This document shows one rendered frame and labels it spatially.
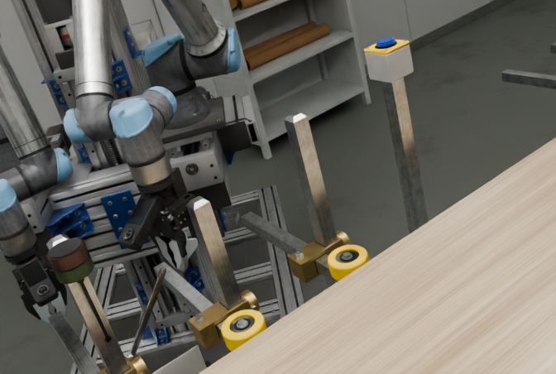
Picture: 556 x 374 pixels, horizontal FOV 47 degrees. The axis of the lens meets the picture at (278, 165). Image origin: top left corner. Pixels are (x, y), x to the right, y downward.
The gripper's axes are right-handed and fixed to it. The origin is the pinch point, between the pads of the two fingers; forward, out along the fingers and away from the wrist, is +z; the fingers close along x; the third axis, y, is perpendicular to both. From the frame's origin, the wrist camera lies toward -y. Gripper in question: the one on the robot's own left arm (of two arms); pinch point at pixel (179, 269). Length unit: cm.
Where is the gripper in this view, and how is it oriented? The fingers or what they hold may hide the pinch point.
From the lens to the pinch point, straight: 132.8
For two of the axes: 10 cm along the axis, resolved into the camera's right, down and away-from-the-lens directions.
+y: 5.6, -4.8, 6.7
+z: 2.4, 8.7, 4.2
